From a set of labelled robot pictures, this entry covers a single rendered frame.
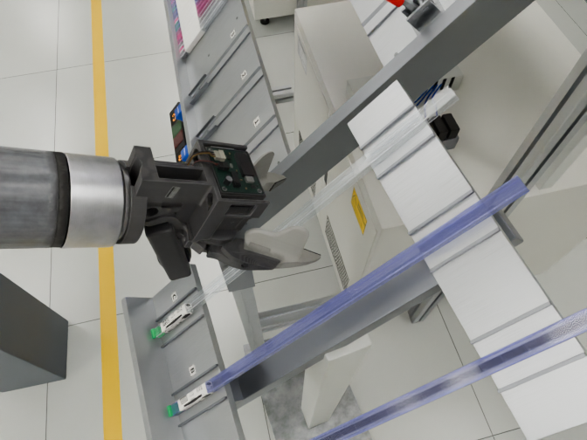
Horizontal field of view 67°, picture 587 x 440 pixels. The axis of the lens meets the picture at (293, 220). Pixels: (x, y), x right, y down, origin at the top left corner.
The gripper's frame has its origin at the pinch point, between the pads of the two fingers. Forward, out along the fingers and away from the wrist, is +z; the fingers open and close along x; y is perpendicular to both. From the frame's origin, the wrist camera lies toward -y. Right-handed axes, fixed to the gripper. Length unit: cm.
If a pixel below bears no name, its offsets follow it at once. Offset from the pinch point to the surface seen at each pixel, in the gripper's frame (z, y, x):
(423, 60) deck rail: 10.9, 18.3, 9.1
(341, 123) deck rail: 7.8, 6.9, 10.1
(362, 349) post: 9.2, -7.6, -14.1
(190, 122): 4.8, -20.3, 37.7
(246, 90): 8.1, -6.4, 31.7
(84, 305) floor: 3, -107, 44
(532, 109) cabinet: 73, 10, 25
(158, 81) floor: 39, -85, 136
